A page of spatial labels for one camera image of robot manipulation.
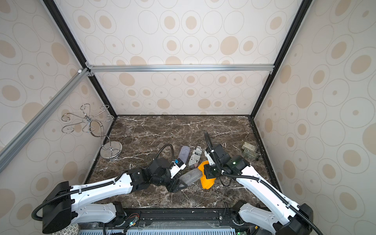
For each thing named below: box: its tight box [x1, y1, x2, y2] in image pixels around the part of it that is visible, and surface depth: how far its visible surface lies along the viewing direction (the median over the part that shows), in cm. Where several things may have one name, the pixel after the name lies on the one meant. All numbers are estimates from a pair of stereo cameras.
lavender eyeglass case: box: [178, 145, 191, 165], surface depth 96 cm
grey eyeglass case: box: [178, 167, 203, 187], surface depth 75 cm
